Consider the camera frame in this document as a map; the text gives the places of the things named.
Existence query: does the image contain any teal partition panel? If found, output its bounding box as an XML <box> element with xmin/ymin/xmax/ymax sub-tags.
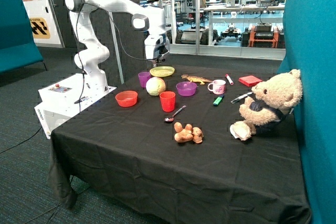
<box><xmin>279</xmin><ymin>0</ymin><xmax>335</xmax><ymax>223</ymax></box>

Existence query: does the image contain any purple plastic cup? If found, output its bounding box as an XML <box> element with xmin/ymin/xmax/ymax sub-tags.
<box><xmin>138</xmin><ymin>72</ymin><xmax>151</xmax><ymax>88</ymax></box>

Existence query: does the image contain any black pen on base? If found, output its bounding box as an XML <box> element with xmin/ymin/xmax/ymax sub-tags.
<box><xmin>74</xmin><ymin>97</ymin><xmax>89</xmax><ymax>104</ymax></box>

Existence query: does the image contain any black tablecloth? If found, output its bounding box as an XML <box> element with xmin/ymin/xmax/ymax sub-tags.
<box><xmin>48</xmin><ymin>71</ymin><xmax>312</xmax><ymax>223</ymax></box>

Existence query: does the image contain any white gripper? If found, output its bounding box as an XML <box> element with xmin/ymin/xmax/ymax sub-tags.
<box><xmin>144</xmin><ymin>34</ymin><xmax>170</xmax><ymax>67</ymax></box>

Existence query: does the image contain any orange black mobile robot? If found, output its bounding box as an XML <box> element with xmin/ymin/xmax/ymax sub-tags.
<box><xmin>247</xmin><ymin>23</ymin><xmax>285</xmax><ymax>49</ymax></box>

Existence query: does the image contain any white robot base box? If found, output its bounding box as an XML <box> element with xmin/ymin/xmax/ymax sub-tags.
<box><xmin>35</xmin><ymin>73</ymin><xmax>115</xmax><ymax>139</ymax></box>

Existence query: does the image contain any purple plastic bowl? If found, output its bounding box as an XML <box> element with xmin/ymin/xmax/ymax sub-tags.
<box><xmin>176</xmin><ymin>81</ymin><xmax>197</xmax><ymax>97</ymax></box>

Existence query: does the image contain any toy lizard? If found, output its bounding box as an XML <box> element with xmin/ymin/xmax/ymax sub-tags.
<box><xmin>181</xmin><ymin>74</ymin><xmax>213</xmax><ymax>85</ymax></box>

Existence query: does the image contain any red plastic bowl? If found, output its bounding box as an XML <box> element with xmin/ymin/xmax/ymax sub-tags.
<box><xmin>115</xmin><ymin>90</ymin><xmax>138</xmax><ymax>108</ymax></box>

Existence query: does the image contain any small brown plush toy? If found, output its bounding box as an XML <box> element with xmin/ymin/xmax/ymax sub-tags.
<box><xmin>174</xmin><ymin>122</ymin><xmax>204</xmax><ymax>144</ymax></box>

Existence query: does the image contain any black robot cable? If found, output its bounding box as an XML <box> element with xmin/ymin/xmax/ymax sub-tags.
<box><xmin>73</xmin><ymin>2</ymin><xmax>158</xmax><ymax>104</ymax></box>

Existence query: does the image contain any green highlighter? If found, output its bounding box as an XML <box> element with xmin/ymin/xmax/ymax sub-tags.
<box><xmin>213</xmin><ymin>94</ymin><xmax>225</xmax><ymax>106</ymax></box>

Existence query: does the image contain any red plastic cup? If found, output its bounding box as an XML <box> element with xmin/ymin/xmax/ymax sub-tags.
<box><xmin>160</xmin><ymin>91</ymin><xmax>176</xmax><ymax>112</ymax></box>

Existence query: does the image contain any metal spoon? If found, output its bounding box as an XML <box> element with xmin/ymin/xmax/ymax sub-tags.
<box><xmin>164</xmin><ymin>105</ymin><xmax>186</xmax><ymax>123</ymax></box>

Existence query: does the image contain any metal knife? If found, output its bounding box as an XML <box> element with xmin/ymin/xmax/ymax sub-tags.
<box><xmin>231</xmin><ymin>92</ymin><xmax>253</xmax><ymax>104</ymax></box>

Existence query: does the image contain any large beige teddy bear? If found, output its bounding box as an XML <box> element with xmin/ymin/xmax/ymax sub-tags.
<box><xmin>230</xmin><ymin>69</ymin><xmax>303</xmax><ymax>141</ymax></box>

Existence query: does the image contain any red whiteboard marker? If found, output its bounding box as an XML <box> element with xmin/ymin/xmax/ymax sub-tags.
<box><xmin>225</xmin><ymin>74</ymin><xmax>234</xmax><ymax>86</ymax></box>

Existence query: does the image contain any teal sofa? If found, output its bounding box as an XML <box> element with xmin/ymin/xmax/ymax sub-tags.
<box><xmin>1</xmin><ymin>0</ymin><xmax>44</xmax><ymax>73</ymax></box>

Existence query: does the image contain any red box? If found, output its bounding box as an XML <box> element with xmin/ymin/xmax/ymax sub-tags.
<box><xmin>238</xmin><ymin>75</ymin><xmax>262</xmax><ymax>87</ymax></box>

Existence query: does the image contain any pink white mug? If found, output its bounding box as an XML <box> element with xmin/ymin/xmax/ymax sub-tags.
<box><xmin>207</xmin><ymin>80</ymin><xmax>226</xmax><ymax>95</ymax></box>

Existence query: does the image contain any toy cabbage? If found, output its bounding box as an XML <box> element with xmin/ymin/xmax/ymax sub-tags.
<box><xmin>146</xmin><ymin>77</ymin><xmax>166</xmax><ymax>96</ymax></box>

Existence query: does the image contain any yellow-green plastic plate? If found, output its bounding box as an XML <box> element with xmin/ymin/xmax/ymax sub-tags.
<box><xmin>150</xmin><ymin>66</ymin><xmax>175</xmax><ymax>78</ymax></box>

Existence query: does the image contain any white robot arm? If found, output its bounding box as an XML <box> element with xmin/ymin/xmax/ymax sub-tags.
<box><xmin>65</xmin><ymin>0</ymin><xmax>170</xmax><ymax>94</ymax></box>

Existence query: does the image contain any yellow black sign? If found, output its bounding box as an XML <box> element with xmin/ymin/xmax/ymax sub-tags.
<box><xmin>29</xmin><ymin>17</ymin><xmax>50</xmax><ymax>39</ymax></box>

